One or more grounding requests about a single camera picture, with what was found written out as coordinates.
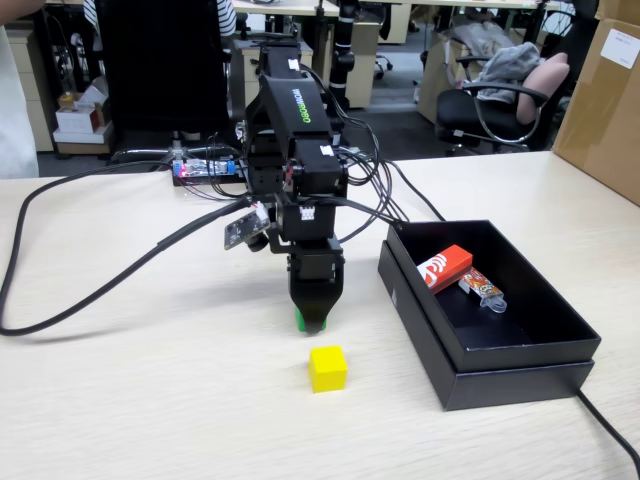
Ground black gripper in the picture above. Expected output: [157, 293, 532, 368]
[269, 233, 347, 336]

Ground green wooden cube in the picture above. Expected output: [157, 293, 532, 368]
[293, 306, 329, 333]

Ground yellow wooden cube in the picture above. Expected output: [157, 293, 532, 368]
[307, 344, 350, 395]

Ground orange white carton box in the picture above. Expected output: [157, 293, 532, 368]
[416, 244, 475, 297]

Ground black cardboard box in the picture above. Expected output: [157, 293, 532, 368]
[386, 219, 603, 374]

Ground black open box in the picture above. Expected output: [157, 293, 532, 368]
[376, 239, 597, 413]

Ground open brown cardboard box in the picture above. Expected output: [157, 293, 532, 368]
[417, 31, 482, 127]

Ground large cardboard box white label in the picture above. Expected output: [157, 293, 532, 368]
[551, 16, 640, 208]

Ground small wrapped candy packet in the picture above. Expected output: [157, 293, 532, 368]
[456, 266, 509, 316]

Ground controller board with red LED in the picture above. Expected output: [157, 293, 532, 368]
[171, 158, 248, 188]

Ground black office chair pink backrest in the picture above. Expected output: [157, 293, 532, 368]
[434, 49, 573, 158]

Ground black high-back office chair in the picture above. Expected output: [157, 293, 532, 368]
[93, 0, 234, 169]

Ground person in striped shirt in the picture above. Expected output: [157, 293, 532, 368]
[82, 0, 240, 39]

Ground grey garment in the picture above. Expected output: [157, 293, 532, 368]
[476, 41, 542, 104]

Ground beige drawer cabinet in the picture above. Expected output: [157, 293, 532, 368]
[6, 28, 57, 154]

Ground person in white shirt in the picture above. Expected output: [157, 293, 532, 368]
[0, 0, 49, 180]

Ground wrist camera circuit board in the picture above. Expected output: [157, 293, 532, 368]
[222, 206, 274, 253]

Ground thin black servo wire bundle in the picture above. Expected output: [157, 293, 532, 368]
[287, 58, 414, 242]

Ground black power cable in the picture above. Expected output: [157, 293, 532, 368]
[384, 158, 640, 469]

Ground thick black camera cable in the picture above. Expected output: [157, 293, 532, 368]
[0, 160, 262, 338]

